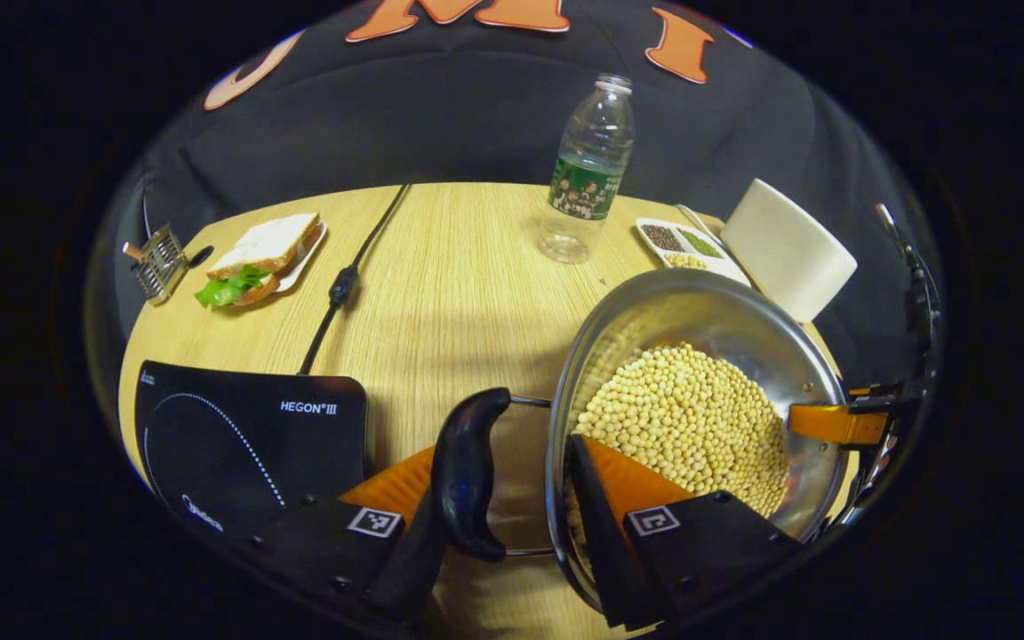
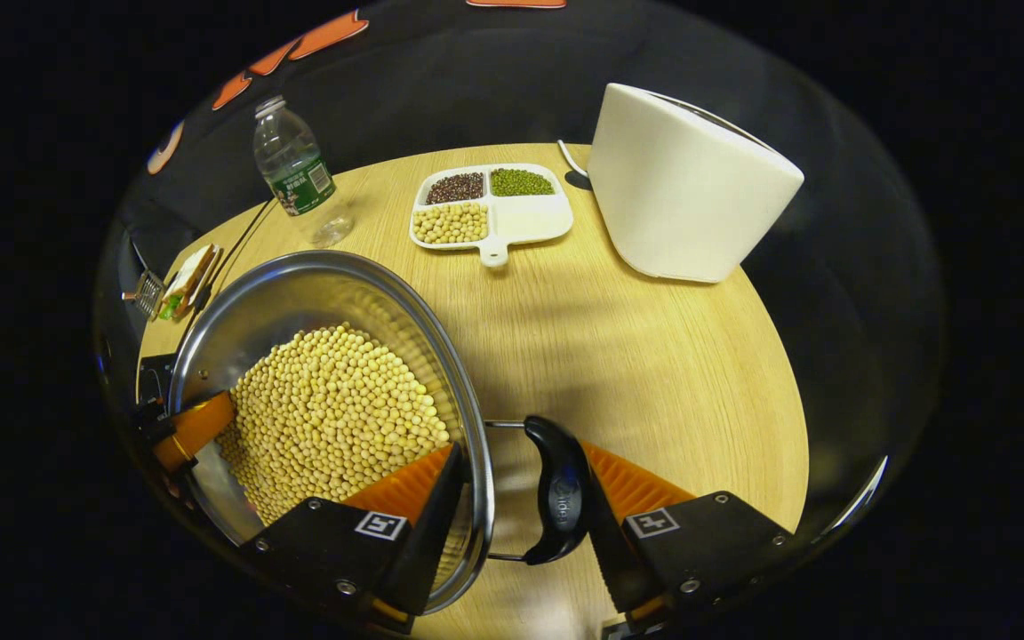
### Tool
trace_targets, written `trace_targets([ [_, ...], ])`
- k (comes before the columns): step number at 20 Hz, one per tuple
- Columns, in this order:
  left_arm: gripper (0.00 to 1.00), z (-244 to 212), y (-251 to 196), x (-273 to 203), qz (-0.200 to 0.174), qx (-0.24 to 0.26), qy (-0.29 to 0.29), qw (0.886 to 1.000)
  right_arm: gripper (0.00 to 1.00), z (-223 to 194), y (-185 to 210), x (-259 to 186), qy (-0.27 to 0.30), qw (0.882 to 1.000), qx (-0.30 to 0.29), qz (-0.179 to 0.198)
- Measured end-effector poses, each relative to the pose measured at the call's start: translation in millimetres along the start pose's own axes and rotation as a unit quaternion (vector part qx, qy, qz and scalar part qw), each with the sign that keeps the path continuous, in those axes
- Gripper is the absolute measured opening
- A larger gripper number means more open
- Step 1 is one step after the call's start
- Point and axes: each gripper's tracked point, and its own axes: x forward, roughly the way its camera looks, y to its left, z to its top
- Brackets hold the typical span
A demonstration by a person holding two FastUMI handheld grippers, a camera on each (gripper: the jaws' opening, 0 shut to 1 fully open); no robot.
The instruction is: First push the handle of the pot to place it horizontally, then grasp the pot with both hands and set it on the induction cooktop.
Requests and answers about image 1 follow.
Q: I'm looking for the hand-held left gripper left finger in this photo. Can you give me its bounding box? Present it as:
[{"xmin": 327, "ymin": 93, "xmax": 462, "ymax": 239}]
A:
[{"xmin": 250, "ymin": 444, "xmax": 451, "ymax": 628}]

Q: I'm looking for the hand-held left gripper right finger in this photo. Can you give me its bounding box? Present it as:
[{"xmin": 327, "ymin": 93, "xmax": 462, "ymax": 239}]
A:
[{"xmin": 565, "ymin": 433, "xmax": 802, "ymax": 632}]

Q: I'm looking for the steel pot with black handle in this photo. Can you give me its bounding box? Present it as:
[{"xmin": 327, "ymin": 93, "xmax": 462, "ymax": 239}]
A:
[{"xmin": 430, "ymin": 267, "xmax": 860, "ymax": 614}]

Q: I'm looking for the black induction cooktop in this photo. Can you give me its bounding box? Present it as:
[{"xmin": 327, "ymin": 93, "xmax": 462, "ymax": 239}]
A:
[{"xmin": 132, "ymin": 360, "xmax": 371, "ymax": 539}]

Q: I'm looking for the white toaster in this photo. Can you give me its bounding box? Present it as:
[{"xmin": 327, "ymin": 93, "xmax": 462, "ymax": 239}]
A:
[{"xmin": 719, "ymin": 178, "xmax": 860, "ymax": 324}]

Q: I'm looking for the pile of soybeans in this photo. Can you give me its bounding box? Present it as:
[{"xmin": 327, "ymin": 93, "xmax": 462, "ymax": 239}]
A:
[{"xmin": 565, "ymin": 344, "xmax": 790, "ymax": 570}]

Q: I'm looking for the white divided seasoning tray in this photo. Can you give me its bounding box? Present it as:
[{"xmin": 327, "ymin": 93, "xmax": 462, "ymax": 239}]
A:
[{"xmin": 635, "ymin": 216, "xmax": 753, "ymax": 287}]

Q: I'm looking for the white plate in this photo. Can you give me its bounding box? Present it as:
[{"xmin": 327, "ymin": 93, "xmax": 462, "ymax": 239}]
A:
[{"xmin": 272, "ymin": 220, "xmax": 329, "ymax": 294}]

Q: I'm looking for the sandwich with lettuce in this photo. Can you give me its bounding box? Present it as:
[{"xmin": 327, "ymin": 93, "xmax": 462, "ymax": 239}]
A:
[{"xmin": 194, "ymin": 212, "xmax": 324, "ymax": 309}]

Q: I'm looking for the clear plastic water bottle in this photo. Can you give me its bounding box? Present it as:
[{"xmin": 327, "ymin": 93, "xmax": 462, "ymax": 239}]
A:
[{"xmin": 537, "ymin": 73, "xmax": 636, "ymax": 265}]

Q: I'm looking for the black power cable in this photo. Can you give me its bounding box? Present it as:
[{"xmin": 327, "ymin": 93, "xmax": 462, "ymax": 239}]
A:
[{"xmin": 297, "ymin": 183, "xmax": 412, "ymax": 376}]

